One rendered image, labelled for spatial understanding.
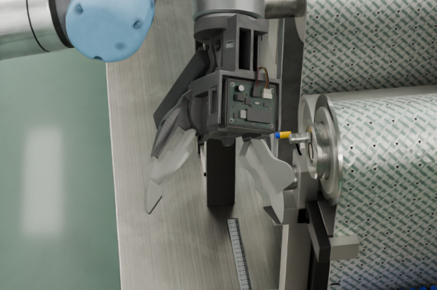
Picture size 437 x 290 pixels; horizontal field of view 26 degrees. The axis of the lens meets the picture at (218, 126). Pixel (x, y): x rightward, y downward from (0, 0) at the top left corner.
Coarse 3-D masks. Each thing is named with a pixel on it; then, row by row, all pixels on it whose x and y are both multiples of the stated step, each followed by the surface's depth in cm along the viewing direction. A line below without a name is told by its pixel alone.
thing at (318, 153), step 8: (312, 128) 123; (320, 128) 123; (312, 136) 123; (320, 136) 122; (312, 144) 123; (320, 144) 121; (328, 144) 121; (312, 152) 124; (320, 152) 121; (328, 152) 121; (312, 160) 126; (320, 160) 121; (328, 160) 121; (312, 168) 125; (320, 168) 122; (328, 168) 122; (312, 176) 125; (320, 176) 123; (328, 176) 123
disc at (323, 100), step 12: (324, 96) 123; (324, 108) 123; (336, 120) 119; (336, 132) 118; (336, 144) 118; (336, 156) 119; (336, 168) 119; (336, 180) 120; (324, 192) 128; (336, 192) 121
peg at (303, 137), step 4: (308, 132) 124; (292, 136) 123; (296, 136) 123; (300, 136) 123; (304, 136) 123; (308, 136) 123; (292, 140) 123; (296, 140) 123; (300, 140) 123; (304, 140) 123; (308, 140) 123
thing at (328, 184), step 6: (318, 114) 126; (324, 114) 122; (318, 120) 127; (324, 120) 123; (330, 126) 120; (330, 132) 120; (330, 138) 120; (330, 144) 120; (330, 150) 121; (330, 156) 121; (330, 162) 121; (330, 168) 122; (330, 174) 122; (324, 180) 126; (330, 180) 122; (324, 186) 126; (330, 186) 123; (330, 192) 124
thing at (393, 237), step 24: (336, 216) 124; (360, 216) 125; (384, 216) 125; (408, 216) 126; (432, 216) 127; (360, 240) 128; (384, 240) 128; (408, 240) 129; (432, 240) 130; (336, 264) 130; (360, 264) 131; (384, 264) 131; (408, 264) 132; (432, 264) 133; (336, 288) 133; (360, 288) 134; (384, 288) 135; (408, 288) 136
